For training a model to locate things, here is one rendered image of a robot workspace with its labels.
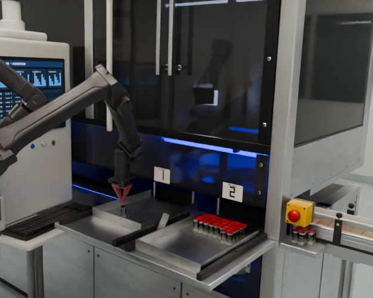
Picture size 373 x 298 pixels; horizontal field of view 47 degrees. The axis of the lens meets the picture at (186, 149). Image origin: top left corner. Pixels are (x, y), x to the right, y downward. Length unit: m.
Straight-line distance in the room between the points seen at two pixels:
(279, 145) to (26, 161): 1.05
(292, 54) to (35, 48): 1.05
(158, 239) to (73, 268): 0.98
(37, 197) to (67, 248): 0.49
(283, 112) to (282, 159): 0.16
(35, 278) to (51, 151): 0.66
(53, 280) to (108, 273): 0.49
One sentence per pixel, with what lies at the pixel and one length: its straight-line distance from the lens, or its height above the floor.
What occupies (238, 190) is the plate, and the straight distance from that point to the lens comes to 1.56.
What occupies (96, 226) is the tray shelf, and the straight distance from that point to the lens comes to 1.61.
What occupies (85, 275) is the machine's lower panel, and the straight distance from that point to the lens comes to 2.32.
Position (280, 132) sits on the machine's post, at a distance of 1.45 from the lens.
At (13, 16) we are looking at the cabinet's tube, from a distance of 1.92.
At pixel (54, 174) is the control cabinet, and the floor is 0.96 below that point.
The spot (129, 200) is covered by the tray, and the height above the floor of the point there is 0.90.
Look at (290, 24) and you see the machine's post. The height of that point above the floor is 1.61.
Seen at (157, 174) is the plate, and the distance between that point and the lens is 1.78.
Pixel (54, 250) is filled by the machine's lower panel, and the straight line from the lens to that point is 2.48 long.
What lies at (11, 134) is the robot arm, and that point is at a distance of 1.09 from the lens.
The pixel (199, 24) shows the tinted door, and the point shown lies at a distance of 1.63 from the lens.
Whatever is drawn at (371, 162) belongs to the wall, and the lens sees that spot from 6.17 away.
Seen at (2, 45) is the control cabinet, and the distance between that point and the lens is 1.80.
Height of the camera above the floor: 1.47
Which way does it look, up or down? 11 degrees down
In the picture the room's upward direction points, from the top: 2 degrees clockwise
